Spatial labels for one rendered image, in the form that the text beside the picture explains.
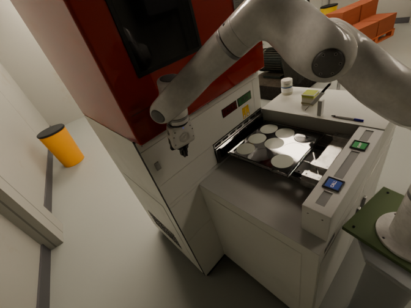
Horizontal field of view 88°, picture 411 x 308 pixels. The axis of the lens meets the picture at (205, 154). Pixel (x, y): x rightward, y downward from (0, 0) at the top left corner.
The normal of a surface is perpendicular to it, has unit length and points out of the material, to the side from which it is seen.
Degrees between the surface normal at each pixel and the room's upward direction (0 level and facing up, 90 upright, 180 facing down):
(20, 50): 90
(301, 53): 72
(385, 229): 3
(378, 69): 39
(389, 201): 3
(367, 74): 56
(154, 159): 90
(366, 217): 3
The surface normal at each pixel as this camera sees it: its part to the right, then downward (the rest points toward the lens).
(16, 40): 0.53, 0.39
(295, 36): -0.79, 0.00
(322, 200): -0.24, -0.78
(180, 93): 0.12, 0.29
